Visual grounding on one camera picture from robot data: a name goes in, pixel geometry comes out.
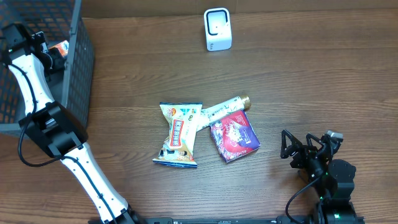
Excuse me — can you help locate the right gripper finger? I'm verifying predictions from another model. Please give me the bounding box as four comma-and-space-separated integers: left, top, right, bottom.
280, 129, 303, 159
306, 133, 325, 154

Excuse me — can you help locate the red purple liners pack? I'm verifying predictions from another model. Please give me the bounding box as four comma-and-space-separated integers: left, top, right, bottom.
210, 110, 261, 163

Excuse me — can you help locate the white conditioner tube gold cap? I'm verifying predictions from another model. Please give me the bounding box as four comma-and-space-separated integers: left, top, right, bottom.
197, 95, 251, 132

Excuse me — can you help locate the cream snack bag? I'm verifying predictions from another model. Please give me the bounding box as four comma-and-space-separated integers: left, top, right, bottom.
152, 102, 203, 168

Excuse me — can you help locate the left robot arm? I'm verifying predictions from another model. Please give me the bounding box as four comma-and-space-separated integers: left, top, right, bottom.
1, 23, 145, 223

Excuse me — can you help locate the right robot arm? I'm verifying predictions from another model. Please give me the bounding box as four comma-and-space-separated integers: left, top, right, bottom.
277, 129, 364, 223

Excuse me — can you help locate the white barcode scanner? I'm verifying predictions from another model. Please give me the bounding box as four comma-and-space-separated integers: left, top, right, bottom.
203, 7, 233, 52

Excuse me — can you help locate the orange snack packet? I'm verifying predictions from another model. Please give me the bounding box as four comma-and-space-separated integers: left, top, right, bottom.
51, 40, 69, 58

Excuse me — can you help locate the grey plastic shopping basket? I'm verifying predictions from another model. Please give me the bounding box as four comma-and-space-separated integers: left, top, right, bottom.
1, 0, 95, 137

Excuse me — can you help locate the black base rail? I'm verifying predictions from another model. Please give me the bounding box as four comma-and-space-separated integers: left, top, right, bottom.
88, 216, 366, 224

